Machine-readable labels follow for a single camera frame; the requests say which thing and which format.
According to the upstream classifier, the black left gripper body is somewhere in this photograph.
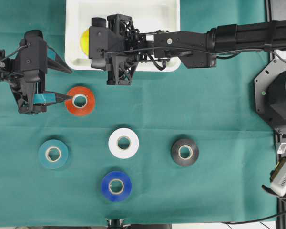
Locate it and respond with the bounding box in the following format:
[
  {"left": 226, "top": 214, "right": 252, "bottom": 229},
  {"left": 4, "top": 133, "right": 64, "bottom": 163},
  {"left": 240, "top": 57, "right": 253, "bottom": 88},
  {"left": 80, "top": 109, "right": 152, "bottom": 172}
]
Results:
[{"left": 0, "top": 39, "right": 46, "bottom": 115}]

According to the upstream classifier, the white plastic tray case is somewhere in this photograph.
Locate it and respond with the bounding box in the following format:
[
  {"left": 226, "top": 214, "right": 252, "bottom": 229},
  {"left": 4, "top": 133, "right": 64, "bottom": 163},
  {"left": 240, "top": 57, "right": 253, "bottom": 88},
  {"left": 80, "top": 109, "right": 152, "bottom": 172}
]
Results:
[{"left": 64, "top": 0, "right": 181, "bottom": 71}]

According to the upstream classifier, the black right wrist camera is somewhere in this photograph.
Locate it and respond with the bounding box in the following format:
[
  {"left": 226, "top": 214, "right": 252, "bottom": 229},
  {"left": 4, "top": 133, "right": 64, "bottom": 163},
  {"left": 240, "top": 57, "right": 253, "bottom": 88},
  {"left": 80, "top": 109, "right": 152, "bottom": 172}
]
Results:
[{"left": 88, "top": 14, "right": 125, "bottom": 70}]

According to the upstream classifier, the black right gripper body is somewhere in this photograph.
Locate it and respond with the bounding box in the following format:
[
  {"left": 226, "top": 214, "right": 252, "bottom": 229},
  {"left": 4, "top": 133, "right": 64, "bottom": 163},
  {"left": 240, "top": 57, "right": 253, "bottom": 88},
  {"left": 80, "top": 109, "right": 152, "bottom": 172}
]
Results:
[{"left": 106, "top": 14, "right": 153, "bottom": 85}]

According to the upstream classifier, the white tape roll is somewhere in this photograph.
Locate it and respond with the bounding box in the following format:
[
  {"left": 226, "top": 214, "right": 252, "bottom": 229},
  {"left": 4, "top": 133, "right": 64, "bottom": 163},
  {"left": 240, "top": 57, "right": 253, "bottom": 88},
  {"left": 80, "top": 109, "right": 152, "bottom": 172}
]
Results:
[{"left": 108, "top": 128, "right": 139, "bottom": 159}]

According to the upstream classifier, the blue tape roll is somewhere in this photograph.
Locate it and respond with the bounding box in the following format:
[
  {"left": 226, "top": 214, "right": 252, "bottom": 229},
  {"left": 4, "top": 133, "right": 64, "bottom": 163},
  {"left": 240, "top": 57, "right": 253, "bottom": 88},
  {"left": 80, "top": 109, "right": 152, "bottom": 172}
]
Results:
[{"left": 101, "top": 171, "right": 132, "bottom": 202}]

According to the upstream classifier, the black tape roll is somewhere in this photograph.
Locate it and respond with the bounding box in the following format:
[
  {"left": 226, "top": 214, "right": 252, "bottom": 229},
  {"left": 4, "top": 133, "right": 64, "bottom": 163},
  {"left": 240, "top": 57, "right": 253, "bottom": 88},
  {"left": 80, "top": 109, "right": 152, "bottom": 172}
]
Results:
[{"left": 171, "top": 138, "right": 199, "bottom": 167}]

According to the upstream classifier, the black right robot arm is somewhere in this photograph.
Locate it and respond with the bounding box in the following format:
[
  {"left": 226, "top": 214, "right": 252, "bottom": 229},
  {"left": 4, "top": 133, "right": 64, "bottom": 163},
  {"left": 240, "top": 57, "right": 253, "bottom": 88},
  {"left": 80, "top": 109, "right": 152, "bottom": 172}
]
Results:
[{"left": 101, "top": 14, "right": 286, "bottom": 85}]

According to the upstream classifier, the yellow tape roll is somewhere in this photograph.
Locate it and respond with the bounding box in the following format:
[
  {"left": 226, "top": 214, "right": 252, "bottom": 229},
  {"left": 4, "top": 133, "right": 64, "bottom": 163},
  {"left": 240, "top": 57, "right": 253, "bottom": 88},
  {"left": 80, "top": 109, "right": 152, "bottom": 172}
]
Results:
[{"left": 80, "top": 29, "right": 89, "bottom": 56}]

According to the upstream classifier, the teal green tape roll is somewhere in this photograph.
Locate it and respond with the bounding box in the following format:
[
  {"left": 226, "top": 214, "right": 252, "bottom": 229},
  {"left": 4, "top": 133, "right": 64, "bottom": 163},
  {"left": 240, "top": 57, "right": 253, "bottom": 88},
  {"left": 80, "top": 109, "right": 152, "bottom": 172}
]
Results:
[{"left": 38, "top": 139, "right": 69, "bottom": 169}]

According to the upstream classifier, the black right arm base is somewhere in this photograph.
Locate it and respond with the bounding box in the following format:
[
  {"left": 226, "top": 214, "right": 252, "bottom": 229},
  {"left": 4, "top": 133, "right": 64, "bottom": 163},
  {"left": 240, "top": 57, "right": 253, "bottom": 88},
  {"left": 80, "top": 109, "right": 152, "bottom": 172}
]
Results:
[{"left": 254, "top": 59, "right": 286, "bottom": 135}]

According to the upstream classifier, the black cable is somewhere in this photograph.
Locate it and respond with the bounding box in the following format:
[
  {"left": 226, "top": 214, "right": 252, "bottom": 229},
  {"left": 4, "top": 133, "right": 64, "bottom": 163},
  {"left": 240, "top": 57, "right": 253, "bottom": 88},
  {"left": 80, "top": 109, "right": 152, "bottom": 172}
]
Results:
[{"left": 223, "top": 209, "right": 286, "bottom": 225}]

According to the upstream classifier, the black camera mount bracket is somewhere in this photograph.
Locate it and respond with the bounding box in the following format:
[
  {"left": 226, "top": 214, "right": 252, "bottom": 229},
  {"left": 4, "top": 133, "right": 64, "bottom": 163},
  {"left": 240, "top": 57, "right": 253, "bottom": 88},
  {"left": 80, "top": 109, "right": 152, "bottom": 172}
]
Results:
[{"left": 106, "top": 219, "right": 126, "bottom": 229}]

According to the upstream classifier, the green table cloth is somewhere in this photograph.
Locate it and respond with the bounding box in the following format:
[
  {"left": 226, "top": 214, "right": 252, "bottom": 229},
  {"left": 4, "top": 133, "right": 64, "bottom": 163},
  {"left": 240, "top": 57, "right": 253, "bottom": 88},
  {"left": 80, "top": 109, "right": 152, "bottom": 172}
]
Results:
[{"left": 0, "top": 0, "right": 278, "bottom": 227}]

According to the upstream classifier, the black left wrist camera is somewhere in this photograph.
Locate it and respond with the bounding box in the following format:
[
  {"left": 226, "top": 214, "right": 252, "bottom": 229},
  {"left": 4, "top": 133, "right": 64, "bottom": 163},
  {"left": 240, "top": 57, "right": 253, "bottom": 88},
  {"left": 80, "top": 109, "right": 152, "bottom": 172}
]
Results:
[{"left": 19, "top": 30, "right": 47, "bottom": 73}]

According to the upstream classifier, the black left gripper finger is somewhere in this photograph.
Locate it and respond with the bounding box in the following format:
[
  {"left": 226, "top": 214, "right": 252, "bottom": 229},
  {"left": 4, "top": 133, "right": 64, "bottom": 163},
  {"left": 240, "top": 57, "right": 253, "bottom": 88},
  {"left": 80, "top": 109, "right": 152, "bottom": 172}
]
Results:
[
  {"left": 34, "top": 92, "right": 72, "bottom": 104},
  {"left": 47, "top": 46, "right": 72, "bottom": 73}
]

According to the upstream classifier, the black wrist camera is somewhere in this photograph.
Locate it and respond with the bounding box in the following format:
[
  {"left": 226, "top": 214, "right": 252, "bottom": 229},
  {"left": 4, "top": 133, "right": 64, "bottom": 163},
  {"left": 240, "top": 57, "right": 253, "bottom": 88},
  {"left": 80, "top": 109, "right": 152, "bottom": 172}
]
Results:
[
  {"left": 88, "top": 14, "right": 125, "bottom": 70},
  {"left": 19, "top": 30, "right": 47, "bottom": 73}
]

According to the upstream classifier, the small white label tag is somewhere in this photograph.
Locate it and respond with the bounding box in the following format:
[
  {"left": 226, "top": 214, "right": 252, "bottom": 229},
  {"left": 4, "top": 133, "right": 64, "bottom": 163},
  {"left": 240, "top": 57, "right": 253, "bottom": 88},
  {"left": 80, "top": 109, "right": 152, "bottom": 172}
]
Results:
[{"left": 276, "top": 142, "right": 286, "bottom": 154}]

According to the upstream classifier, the red tape roll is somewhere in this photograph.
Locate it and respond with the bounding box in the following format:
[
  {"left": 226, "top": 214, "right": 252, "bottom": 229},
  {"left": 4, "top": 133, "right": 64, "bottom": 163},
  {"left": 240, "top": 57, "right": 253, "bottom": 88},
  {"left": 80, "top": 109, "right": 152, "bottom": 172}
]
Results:
[{"left": 64, "top": 86, "right": 95, "bottom": 117}]

